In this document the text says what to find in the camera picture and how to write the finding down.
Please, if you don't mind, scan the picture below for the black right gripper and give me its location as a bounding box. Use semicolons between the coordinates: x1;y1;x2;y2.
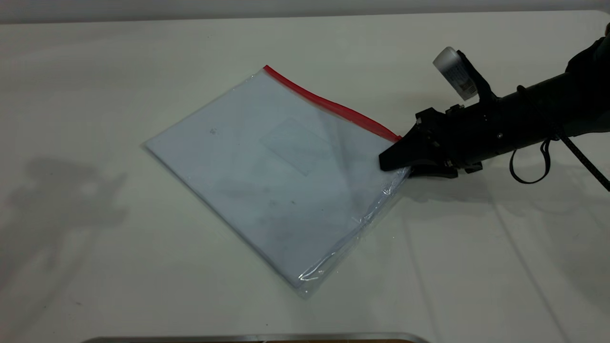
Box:
379;98;513;179

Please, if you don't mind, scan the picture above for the transparent bag with red zipper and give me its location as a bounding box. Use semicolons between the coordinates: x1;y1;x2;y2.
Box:
143;64;413;300

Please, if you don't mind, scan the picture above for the clear plastic package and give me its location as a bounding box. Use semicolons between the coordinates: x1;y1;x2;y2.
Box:
145;71;406;291

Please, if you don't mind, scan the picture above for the thin black cable loop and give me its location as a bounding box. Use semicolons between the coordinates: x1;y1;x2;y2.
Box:
509;136;553;184

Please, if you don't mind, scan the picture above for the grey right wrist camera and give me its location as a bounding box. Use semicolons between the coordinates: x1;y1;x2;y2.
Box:
433;46;498;103

